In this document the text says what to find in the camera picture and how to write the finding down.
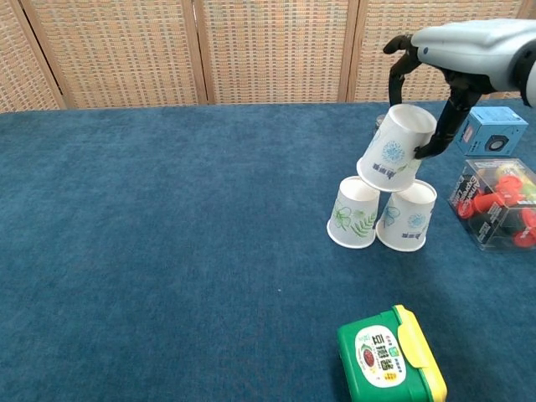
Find paper cup blue dandelion print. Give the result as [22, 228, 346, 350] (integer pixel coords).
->
[356, 104, 438, 193]

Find clear box with red parts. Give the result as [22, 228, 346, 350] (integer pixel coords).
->
[447, 157, 536, 252]

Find dark blue table mat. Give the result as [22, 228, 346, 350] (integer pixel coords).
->
[0, 98, 536, 402]

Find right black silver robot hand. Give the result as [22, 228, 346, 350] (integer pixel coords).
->
[383, 18, 527, 160]

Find green yellow packet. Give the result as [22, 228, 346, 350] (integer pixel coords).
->
[337, 304, 448, 402]

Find paper cup green leaf print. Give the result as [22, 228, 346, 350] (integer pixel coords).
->
[326, 176, 381, 250]

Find light blue speaker box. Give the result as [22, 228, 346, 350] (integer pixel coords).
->
[454, 106, 529, 157]

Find paper cup blue flower outline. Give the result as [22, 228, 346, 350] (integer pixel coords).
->
[375, 180, 438, 253]

